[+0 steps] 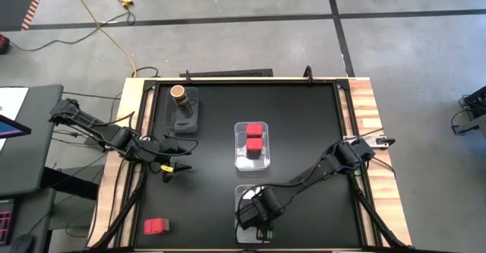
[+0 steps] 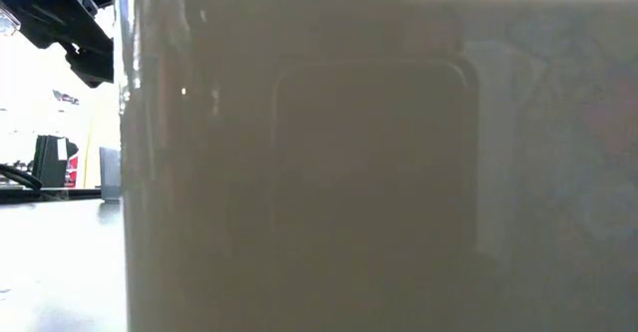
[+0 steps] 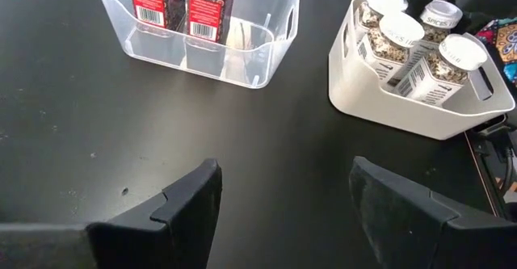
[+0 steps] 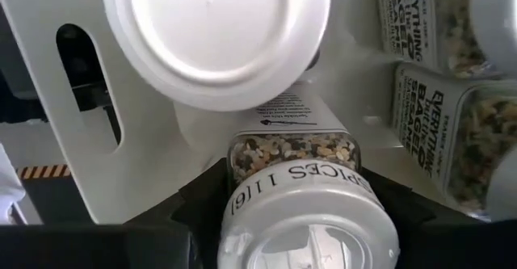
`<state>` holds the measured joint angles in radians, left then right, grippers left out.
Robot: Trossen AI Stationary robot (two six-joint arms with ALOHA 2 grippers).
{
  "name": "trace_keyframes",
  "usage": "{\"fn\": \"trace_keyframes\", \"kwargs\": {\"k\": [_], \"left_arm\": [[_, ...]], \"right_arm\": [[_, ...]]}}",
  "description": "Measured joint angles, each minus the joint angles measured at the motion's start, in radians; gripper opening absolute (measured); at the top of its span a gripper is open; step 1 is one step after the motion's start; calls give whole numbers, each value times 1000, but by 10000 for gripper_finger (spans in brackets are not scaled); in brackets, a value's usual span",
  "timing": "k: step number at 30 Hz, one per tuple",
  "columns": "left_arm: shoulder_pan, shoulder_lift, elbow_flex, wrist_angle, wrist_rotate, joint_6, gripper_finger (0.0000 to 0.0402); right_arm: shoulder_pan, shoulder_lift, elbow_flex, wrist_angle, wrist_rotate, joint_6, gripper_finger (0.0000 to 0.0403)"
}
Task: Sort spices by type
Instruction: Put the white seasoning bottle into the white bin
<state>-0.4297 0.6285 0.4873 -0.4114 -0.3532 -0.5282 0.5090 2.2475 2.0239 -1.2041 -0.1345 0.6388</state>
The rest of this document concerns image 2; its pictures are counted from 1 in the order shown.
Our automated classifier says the silver metal bracket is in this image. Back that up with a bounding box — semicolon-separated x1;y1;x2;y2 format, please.
99;146;123;203

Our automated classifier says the black arm base cable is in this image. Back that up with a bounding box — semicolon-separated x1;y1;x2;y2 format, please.
0;164;45;192

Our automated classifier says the lower clear plastic bin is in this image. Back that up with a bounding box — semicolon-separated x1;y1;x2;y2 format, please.
113;0;638;332

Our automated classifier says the small red object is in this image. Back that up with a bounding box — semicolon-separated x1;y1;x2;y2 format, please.
66;154;80;188

